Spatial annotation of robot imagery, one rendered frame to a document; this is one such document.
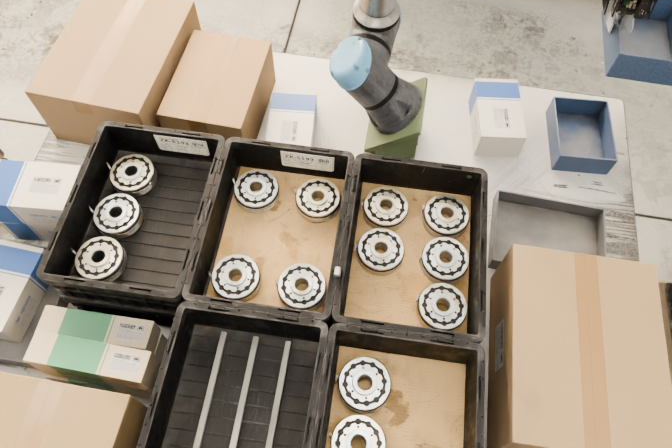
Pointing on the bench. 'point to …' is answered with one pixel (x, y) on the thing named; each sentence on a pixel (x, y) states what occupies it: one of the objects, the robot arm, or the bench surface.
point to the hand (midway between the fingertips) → (614, 25)
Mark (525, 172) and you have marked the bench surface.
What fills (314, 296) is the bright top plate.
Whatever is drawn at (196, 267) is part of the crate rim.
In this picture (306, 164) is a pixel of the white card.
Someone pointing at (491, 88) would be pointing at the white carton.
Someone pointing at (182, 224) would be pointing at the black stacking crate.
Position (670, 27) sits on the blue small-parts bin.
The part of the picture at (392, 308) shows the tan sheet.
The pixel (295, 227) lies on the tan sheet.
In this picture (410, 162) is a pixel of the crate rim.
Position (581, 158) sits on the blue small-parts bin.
